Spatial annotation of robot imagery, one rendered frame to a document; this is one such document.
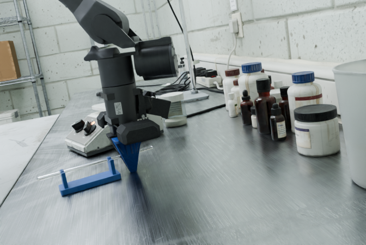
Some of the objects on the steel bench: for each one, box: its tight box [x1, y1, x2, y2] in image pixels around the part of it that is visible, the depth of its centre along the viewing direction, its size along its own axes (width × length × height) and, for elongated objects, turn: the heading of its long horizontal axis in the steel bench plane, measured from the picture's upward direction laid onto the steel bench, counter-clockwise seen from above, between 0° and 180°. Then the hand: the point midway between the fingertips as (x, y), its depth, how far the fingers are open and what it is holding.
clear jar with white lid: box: [160, 92, 188, 128], centre depth 99 cm, size 6×6×8 cm
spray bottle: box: [179, 57, 188, 78], centre depth 203 cm, size 4×4×11 cm
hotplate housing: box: [64, 111, 164, 157], centre depth 92 cm, size 22×13×8 cm, turn 165°
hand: (130, 152), depth 69 cm, fingers closed
